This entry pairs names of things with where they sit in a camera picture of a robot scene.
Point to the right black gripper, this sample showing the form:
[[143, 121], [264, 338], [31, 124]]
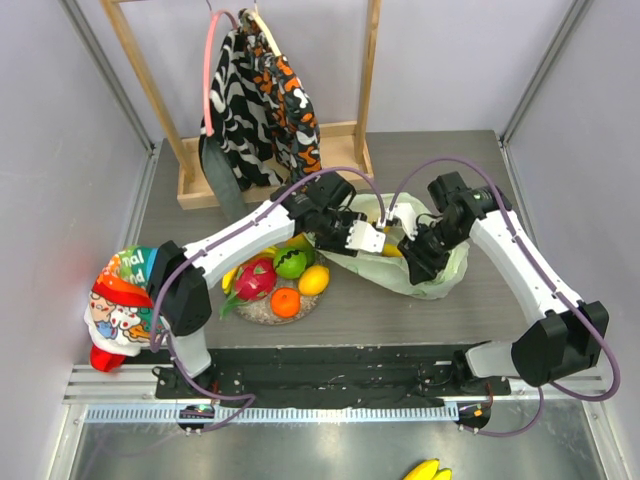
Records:
[[423, 255]]

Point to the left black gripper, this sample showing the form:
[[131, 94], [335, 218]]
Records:
[[339, 248]]

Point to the green red fake mango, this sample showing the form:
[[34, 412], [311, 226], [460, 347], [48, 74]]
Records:
[[300, 242]]

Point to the green avocado print plastic bag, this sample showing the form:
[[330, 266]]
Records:
[[391, 270]]

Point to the green fake lime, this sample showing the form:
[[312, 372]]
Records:
[[290, 263]]

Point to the yellow fake lemon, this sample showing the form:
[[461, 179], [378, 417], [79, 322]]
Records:
[[314, 280]]

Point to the orange fake orange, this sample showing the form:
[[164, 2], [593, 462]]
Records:
[[285, 302]]

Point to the red fake dragon fruit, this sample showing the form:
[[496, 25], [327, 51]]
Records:
[[253, 282]]

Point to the yellow fake banana bunch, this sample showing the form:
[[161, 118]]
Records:
[[229, 278]]

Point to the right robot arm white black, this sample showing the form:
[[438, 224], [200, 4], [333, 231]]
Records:
[[564, 333]]

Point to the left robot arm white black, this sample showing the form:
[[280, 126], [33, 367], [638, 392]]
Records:
[[181, 277]]

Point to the orange grey camouflage garment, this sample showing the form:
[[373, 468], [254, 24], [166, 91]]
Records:
[[290, 115]]

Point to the glass plate with rice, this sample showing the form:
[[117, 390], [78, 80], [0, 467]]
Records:
[[279, 285]]

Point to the black white zebra garment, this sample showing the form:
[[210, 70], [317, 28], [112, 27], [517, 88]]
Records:
[[238, 156]]

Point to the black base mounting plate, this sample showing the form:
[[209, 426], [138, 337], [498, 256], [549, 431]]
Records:
[[397, 376]]

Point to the yellow bananas at bottom edge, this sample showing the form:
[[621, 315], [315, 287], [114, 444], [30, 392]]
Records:
[[429, 470]]

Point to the wooden clothes hanger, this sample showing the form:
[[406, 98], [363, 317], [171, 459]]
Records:
[[254, 15]]

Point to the colourful cartoon print cloth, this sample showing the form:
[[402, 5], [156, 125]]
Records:
[[119, 311]]

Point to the pink clothes hanger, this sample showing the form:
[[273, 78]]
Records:
[[206, 77]]

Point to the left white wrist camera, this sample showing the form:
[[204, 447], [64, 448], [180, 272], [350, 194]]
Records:
[[362, 236]]

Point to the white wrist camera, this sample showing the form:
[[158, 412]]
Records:
[[362, 236], [402, 221]]

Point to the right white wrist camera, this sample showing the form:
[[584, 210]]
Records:
[[402, 221]]

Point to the white slotted cable duct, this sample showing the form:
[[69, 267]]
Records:
[[199, 413]]

